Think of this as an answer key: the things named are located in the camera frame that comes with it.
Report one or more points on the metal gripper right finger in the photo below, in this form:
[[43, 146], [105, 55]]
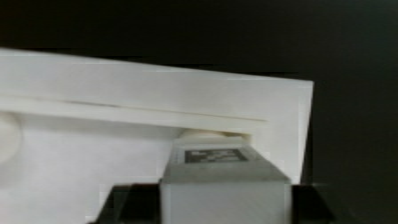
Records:
[[312, 211]]

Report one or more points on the white leg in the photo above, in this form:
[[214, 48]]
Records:
[[223, 187]]

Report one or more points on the white square tabletop tray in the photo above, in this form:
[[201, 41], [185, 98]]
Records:
[[93, 114]]

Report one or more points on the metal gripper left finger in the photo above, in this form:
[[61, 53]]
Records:
[[132, 205]]

